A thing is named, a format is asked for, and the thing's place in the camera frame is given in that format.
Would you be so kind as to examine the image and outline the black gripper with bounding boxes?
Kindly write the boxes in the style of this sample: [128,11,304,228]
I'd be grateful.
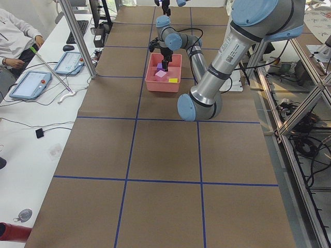
[148,37,173,72]
[154,0,171,16]

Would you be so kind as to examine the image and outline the dark purple foam block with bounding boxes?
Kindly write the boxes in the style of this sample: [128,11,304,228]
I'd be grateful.
[157,63,164,71]

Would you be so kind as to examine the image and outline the light pink foam block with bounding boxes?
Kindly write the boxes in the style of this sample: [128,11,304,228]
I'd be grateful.
[155,71,167,81]

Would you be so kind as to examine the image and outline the yellow foam block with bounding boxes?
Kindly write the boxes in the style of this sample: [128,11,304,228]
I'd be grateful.
[168,78,178,83]

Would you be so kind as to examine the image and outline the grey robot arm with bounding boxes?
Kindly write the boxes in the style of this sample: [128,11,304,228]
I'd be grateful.
[154,0,189,17]
[149,0,305,121]

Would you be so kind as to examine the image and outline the pink plastic bin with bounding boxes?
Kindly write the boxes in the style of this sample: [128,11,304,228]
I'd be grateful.
[145,53,182,92]

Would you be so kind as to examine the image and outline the brown box on desk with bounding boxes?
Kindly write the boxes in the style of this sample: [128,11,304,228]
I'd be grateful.
[94,28,106,48]

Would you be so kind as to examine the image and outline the black keyboard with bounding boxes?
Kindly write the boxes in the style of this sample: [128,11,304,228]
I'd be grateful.
[66,20,89,44]

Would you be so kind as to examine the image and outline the far blue teach pendant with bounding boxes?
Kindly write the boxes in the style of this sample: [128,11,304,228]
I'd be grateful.
[54,51,84,75]

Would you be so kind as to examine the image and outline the blue teach pendant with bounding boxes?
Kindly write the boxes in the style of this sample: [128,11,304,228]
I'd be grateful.
[54,51,84,75]
[9,71,52,100]

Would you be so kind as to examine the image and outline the black computer mouse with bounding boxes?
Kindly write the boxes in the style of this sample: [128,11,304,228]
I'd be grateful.
[63,44,75,52]

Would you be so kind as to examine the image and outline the near blue teach pendant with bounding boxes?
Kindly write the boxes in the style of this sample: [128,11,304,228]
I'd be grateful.
[9,71,52,100]

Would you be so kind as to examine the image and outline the small black square device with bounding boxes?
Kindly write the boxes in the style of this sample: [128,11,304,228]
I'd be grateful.
[35,128,44,139]

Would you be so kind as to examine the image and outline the seated person white shirt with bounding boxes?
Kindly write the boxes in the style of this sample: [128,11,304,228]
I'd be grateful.
[0,8,48,103]

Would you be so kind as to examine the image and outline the round metal disc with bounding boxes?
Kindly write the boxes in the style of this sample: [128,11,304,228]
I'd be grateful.
[13,208,33,223]

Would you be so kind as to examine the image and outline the red cylinder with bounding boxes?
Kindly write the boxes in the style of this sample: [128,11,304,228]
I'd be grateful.
[1,222,32,243]

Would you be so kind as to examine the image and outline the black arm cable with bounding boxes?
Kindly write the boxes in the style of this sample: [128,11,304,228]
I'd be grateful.
[175,28,249,95]

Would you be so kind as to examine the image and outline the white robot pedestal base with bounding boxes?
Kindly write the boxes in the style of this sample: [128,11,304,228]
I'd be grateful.
[220,70,243,92]

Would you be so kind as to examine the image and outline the white long-handled tool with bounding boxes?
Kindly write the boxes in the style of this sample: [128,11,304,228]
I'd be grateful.
[29,47,88,104]

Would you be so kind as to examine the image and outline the aluminium frame post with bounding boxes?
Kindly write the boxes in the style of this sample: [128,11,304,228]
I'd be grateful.
[59,0,97,79]

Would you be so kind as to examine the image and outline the aluminium frame rack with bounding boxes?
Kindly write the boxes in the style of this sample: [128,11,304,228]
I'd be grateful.
[247,33,330,247]

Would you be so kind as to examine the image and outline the tangled black cables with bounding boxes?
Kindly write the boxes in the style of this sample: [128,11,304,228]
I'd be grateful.
[274,98,331,189]

